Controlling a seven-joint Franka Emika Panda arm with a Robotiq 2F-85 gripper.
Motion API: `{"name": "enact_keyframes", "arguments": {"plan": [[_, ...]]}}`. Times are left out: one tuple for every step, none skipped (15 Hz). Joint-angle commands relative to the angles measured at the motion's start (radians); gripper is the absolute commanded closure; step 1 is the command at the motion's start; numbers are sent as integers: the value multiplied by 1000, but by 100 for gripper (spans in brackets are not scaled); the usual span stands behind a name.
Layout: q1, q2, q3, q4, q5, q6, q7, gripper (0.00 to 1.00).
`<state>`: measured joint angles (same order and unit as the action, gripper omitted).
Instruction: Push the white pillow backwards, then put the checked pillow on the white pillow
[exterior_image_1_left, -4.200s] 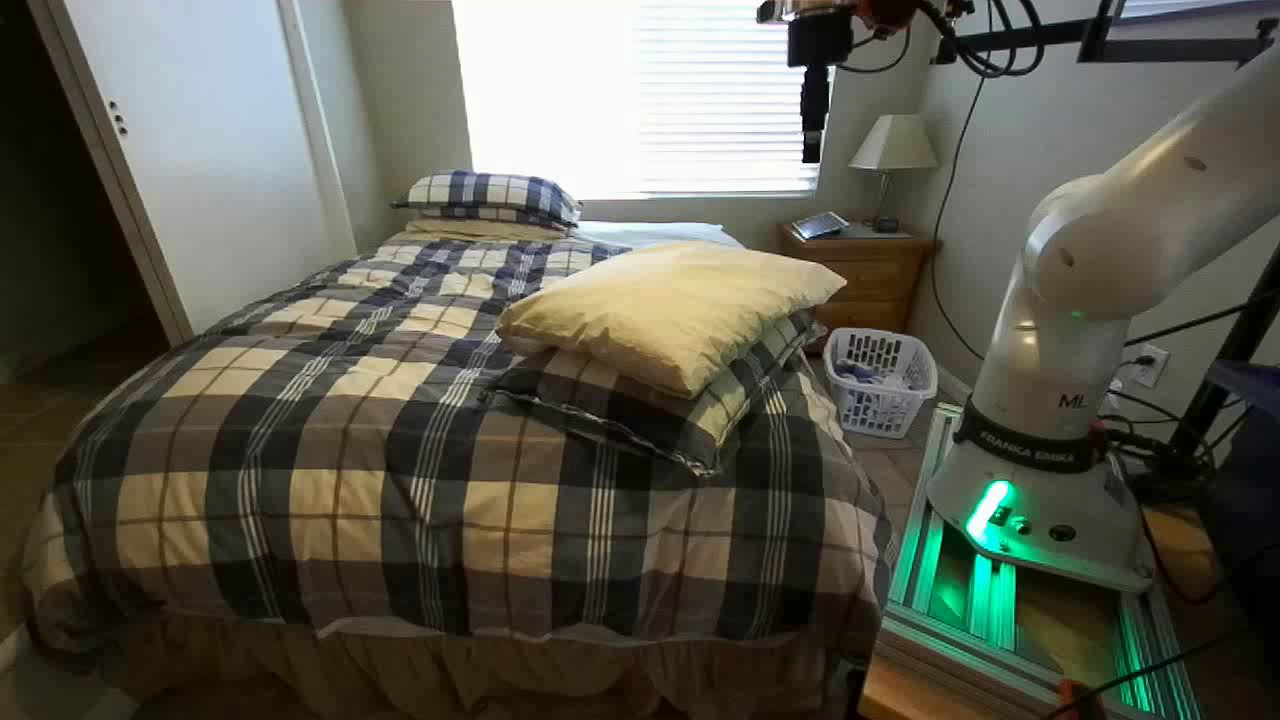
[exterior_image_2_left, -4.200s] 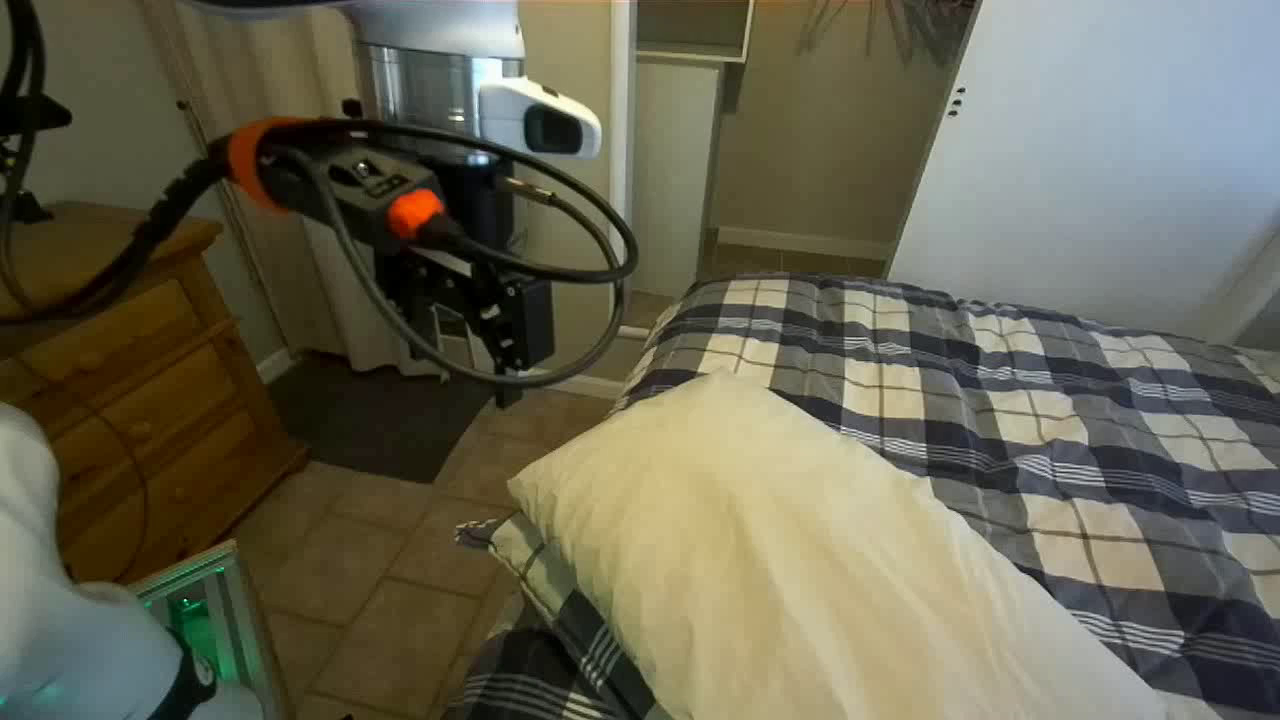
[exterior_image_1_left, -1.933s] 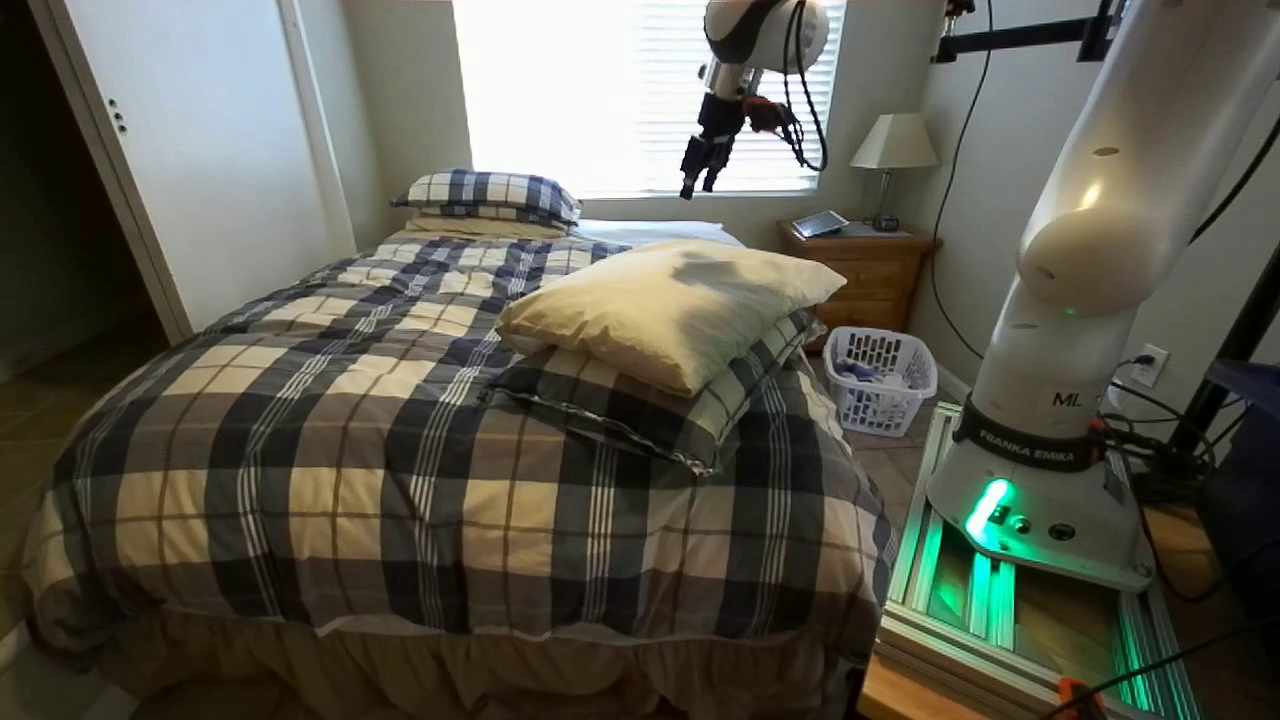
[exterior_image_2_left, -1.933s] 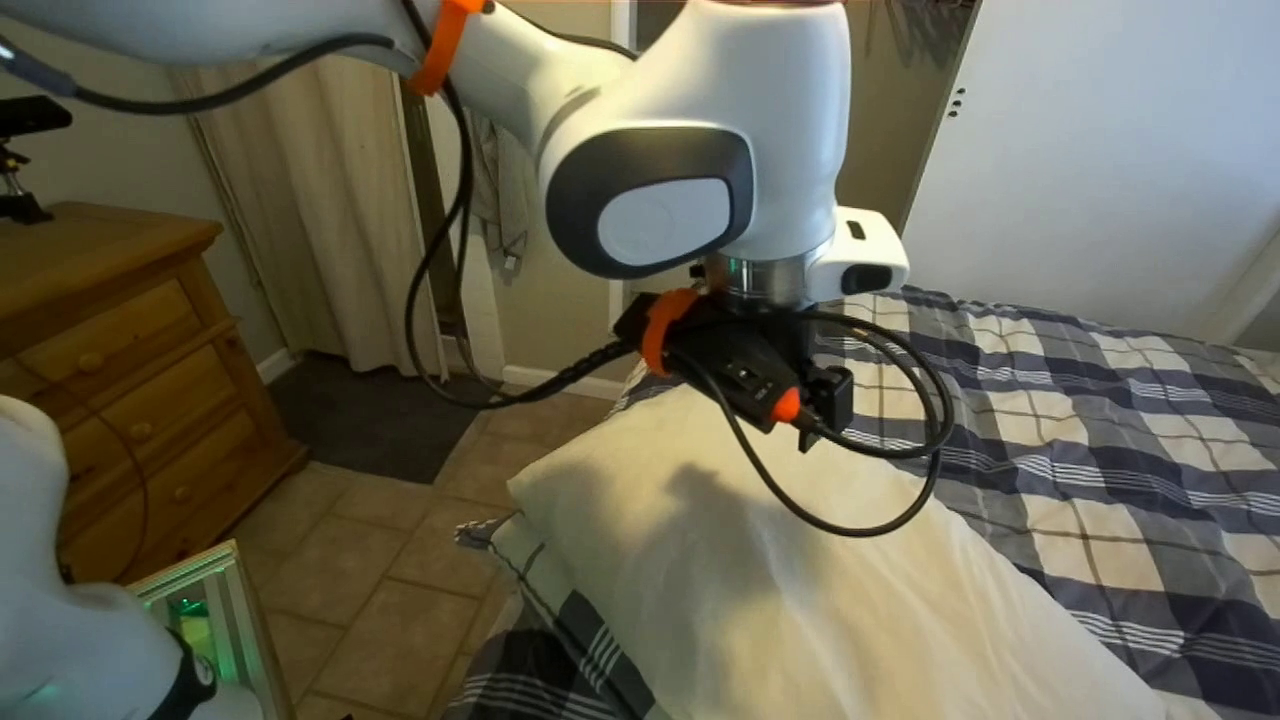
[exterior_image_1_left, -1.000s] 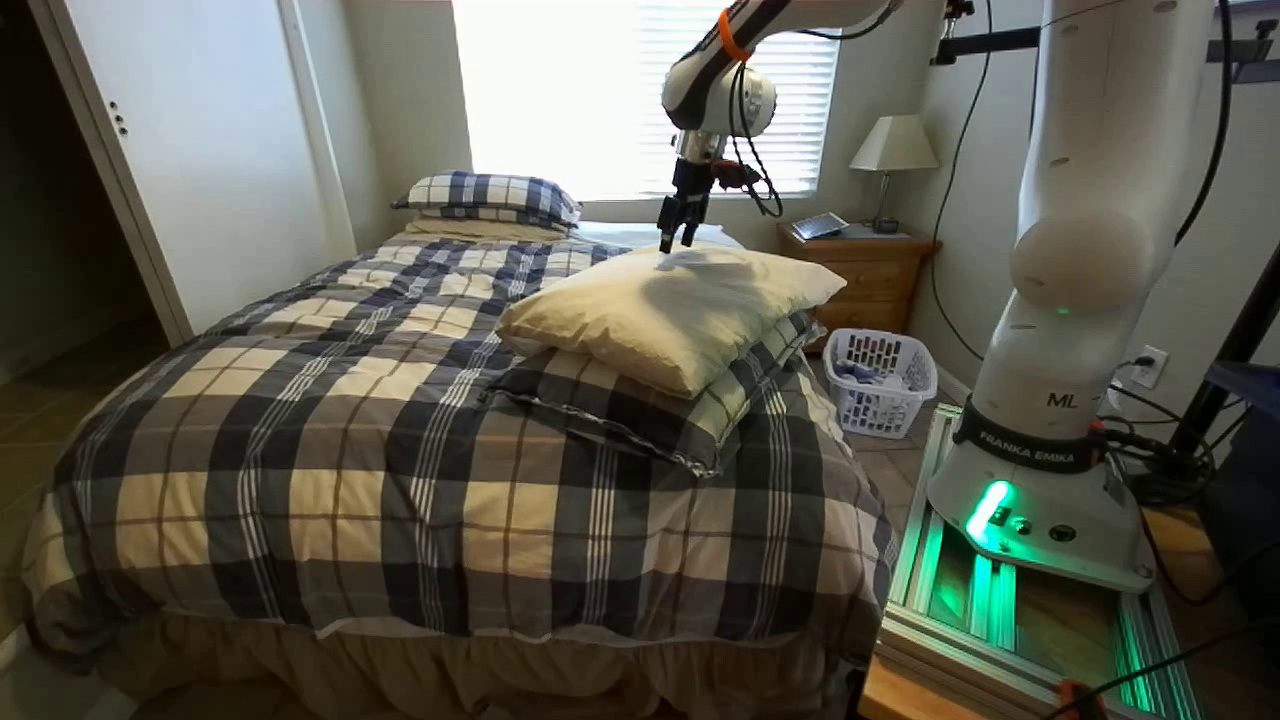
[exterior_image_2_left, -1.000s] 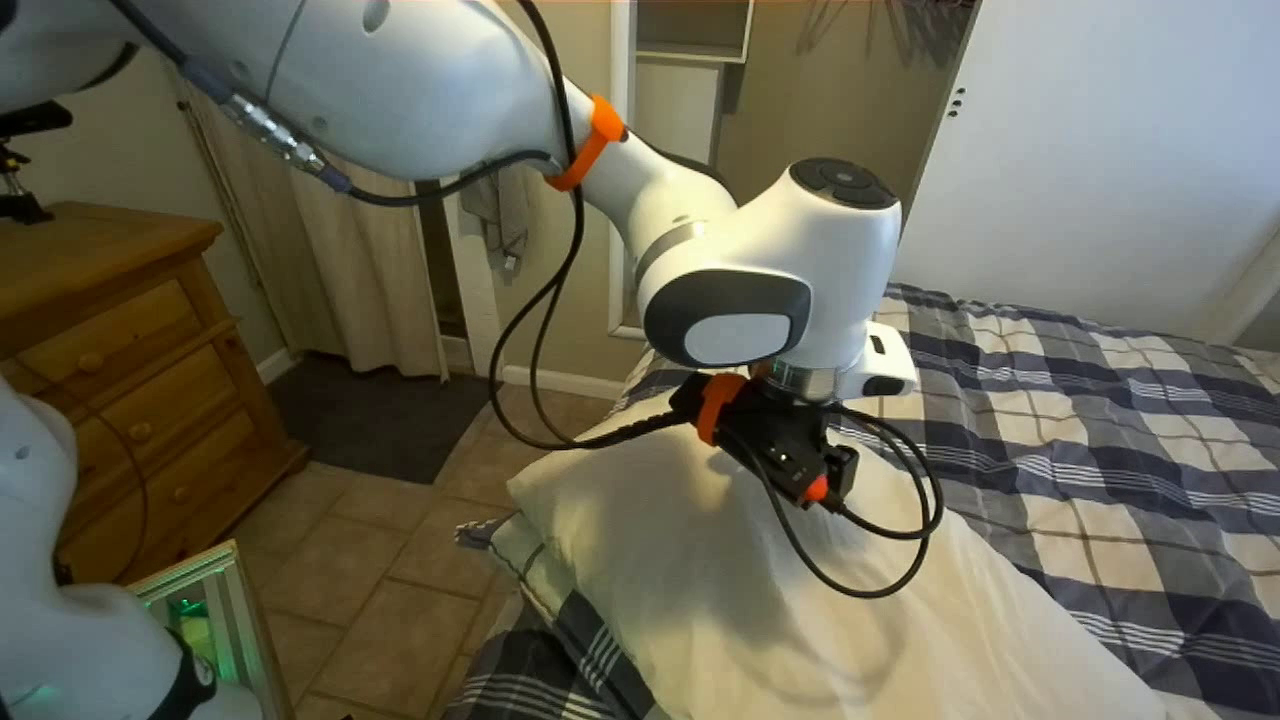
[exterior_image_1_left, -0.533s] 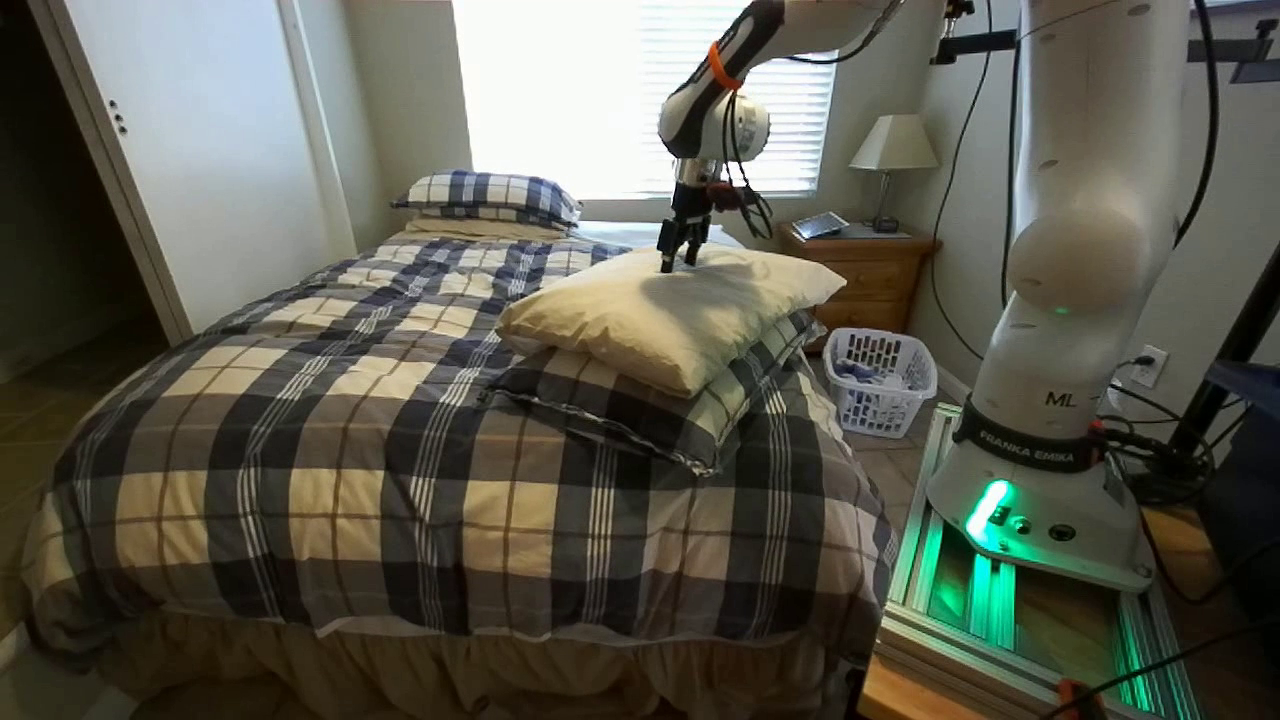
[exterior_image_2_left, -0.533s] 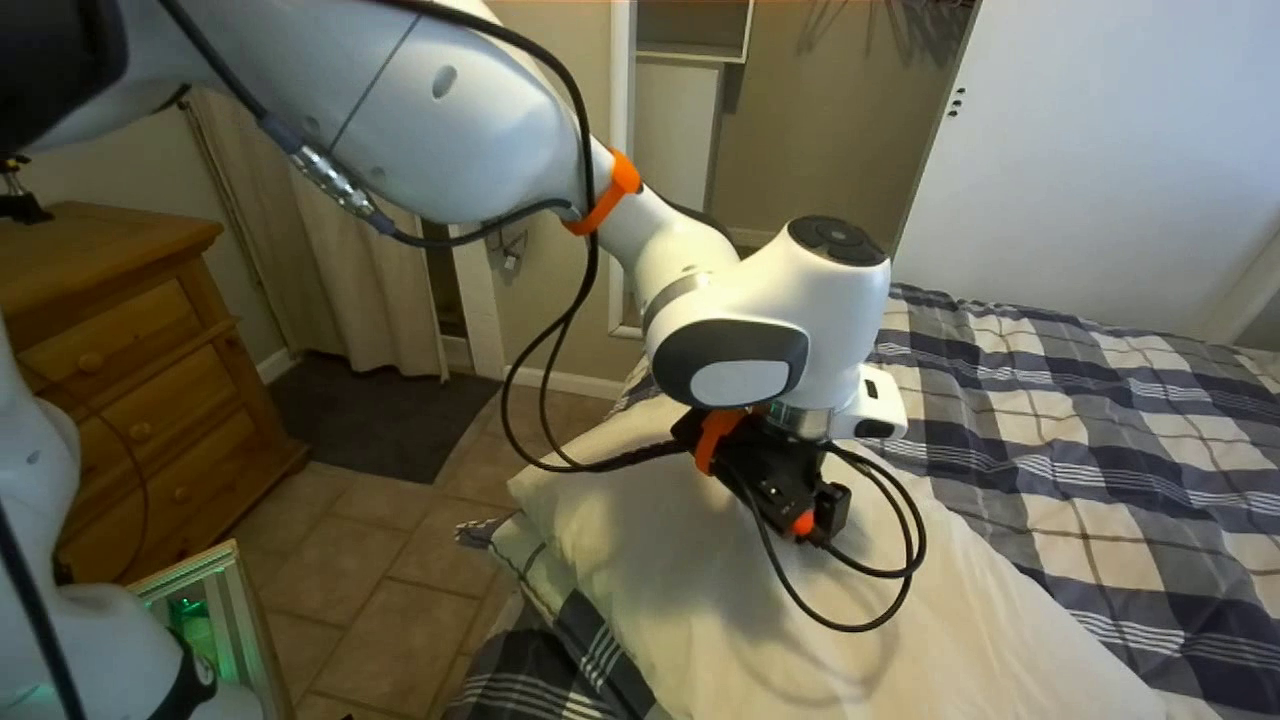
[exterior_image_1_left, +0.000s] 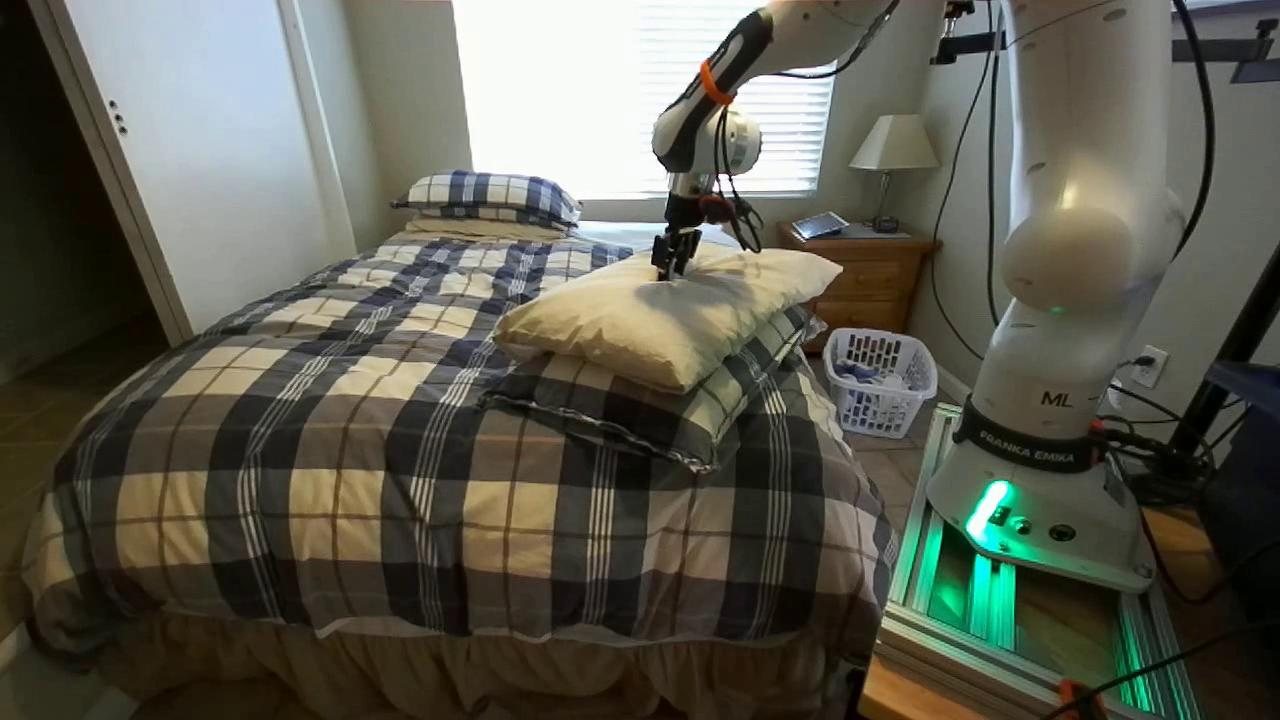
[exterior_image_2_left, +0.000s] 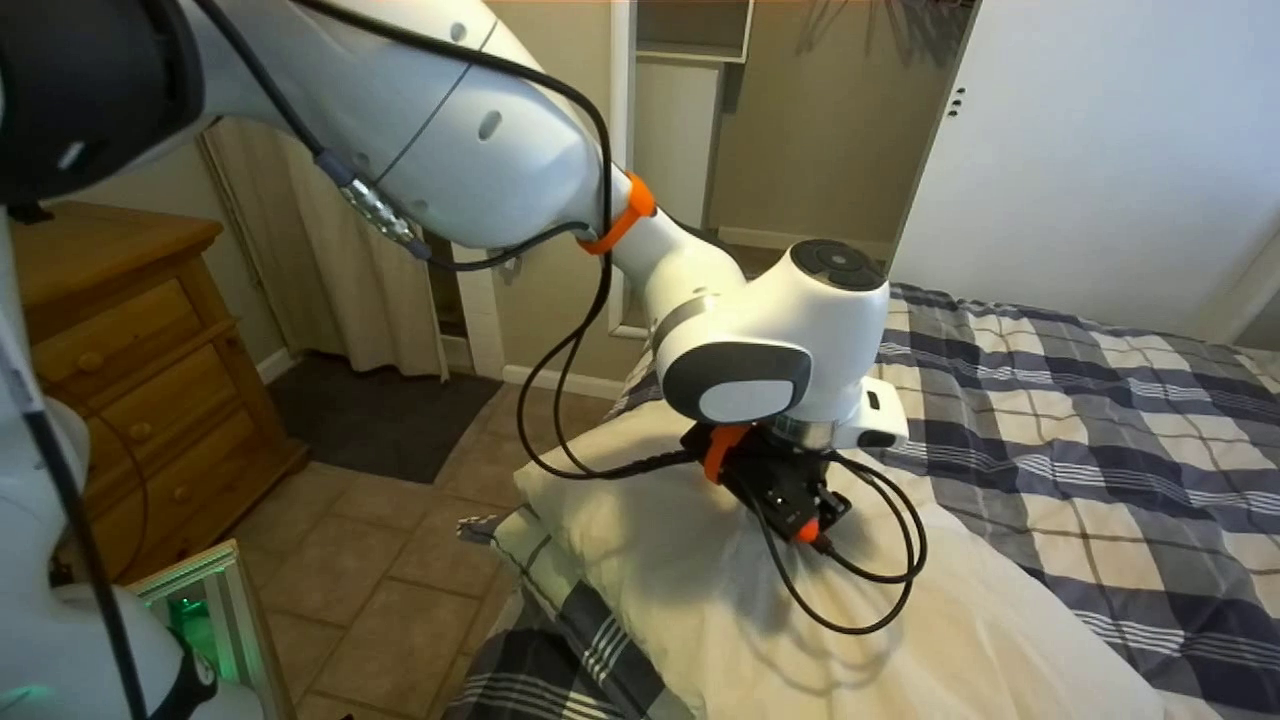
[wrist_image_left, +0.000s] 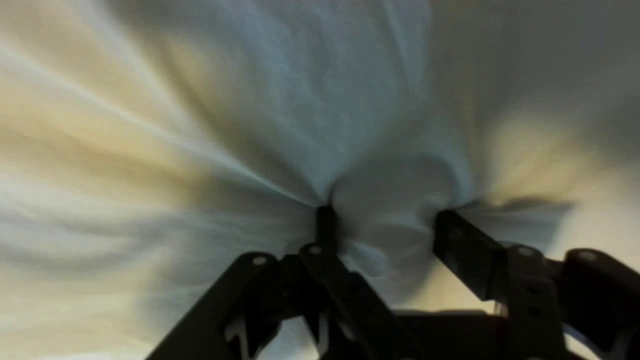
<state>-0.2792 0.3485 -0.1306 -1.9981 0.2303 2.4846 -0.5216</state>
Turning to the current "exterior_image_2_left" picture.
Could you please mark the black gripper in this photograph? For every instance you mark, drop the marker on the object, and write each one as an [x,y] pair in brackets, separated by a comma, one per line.
[775,483]

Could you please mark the white pillow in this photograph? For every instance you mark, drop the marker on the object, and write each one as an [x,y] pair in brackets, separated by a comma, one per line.
[695,602]

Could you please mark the large checked pillow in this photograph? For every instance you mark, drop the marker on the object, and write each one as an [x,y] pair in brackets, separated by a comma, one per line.
[585,643]

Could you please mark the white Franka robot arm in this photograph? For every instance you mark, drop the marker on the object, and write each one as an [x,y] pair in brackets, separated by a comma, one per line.
[453,122]

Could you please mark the bed with plaid comforter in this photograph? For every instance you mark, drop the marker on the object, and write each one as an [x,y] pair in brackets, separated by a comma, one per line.
[1105,453]

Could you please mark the dark floor mat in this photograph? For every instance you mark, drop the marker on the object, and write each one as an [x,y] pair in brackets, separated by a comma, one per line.
[380,415]

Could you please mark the white closet door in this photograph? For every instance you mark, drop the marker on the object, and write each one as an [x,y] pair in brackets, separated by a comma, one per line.
[1105,147]

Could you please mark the beige curtain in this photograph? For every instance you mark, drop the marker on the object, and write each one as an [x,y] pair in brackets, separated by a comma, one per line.
[321,292]

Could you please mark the wooden dresser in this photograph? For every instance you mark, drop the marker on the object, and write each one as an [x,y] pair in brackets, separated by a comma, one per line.
[145,384]

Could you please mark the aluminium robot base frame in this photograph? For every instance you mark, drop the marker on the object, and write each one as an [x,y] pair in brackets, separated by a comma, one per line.
[213,614]

